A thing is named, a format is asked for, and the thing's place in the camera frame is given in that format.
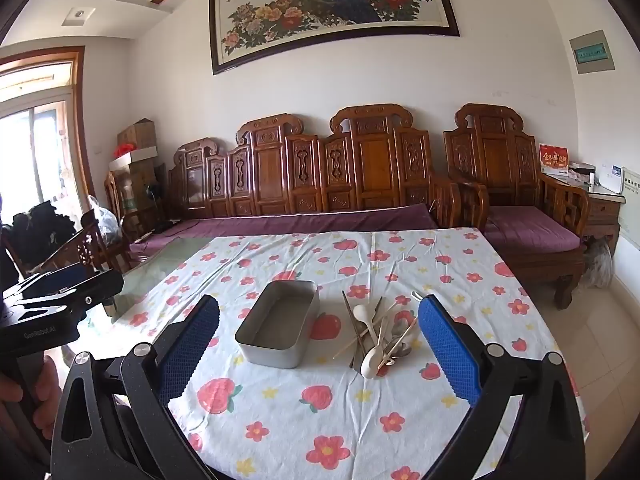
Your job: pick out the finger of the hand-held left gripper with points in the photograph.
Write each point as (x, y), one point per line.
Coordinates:
(95, 292)
(70, 277)

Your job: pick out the tissue box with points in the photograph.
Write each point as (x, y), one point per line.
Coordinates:
(581, 172)

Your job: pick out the red artificial flowers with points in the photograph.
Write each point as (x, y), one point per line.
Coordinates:
(124, 150)

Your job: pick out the framed peacock flower painting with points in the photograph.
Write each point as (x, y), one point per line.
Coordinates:
(330, 5)

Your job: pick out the wooden side chair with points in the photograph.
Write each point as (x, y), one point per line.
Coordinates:
(135, 200)

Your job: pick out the purple sofa cushion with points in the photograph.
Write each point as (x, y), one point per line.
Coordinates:
(300, 220)

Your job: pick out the clear plastic bag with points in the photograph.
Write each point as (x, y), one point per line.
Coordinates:
(106, 220)

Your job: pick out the wooden side table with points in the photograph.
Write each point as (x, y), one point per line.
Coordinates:
(602, 215)

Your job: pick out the grey wall panel box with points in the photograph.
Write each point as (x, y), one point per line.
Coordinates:
(593, 52)

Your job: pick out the carved wooden sofa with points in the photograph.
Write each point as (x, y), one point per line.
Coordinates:
(310, 170)

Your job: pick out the metal spoon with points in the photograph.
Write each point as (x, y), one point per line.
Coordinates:
(401, 349)

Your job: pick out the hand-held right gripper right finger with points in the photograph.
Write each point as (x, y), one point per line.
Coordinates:
(445, 350)

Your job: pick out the dark wooden chopstick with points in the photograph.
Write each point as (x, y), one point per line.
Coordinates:
(350, 312)

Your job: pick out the metal fork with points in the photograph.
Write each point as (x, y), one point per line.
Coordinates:
(356, 357)

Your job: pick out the floral strawberry tablecloth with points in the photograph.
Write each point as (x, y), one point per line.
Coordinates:
(310, 410)

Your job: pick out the purple armchair cushion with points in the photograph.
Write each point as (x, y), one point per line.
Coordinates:
(530, 227)

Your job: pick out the black clothing pile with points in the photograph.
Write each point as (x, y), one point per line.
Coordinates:
(42, 230)

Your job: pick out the wooden door frame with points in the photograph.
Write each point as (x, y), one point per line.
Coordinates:
(80, 125)

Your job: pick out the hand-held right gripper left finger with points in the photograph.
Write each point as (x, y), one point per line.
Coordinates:
(192, 350)

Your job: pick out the person's left hand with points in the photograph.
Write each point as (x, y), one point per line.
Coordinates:
(45, 385)

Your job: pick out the carved wooden armchair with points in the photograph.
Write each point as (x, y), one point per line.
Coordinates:
(495, 160)

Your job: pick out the rectangular metal tray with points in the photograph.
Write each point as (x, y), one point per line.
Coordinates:
(277, 327)

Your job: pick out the white bag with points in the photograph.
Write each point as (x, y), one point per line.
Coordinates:
(597, 265)

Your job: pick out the light bamboo chopstick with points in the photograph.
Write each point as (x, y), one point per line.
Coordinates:
(350, 349)
(400, 340)

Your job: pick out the red desk calendar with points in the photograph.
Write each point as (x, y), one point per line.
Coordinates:
(553, 159)

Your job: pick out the white flat box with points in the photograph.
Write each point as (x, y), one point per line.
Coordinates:
(135, 159)

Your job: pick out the white soup spoon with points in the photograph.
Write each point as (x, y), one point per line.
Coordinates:
(361, 312)

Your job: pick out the brown cardboard box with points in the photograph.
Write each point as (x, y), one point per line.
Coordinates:
(136, 135)

